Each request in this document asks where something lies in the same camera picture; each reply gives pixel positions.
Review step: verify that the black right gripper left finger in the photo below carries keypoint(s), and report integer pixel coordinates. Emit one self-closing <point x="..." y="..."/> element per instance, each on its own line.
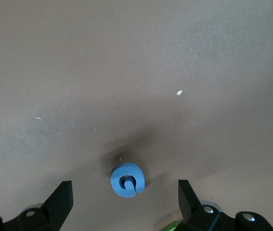
<point x="57" y="204"/>

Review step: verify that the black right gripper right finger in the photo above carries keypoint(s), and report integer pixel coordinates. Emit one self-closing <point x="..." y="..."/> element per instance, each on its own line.
<point x="187" y="202"/>

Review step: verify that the blue foam letter G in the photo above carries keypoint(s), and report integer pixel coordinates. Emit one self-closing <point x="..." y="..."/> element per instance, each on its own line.
<point x="117" y="178"/>

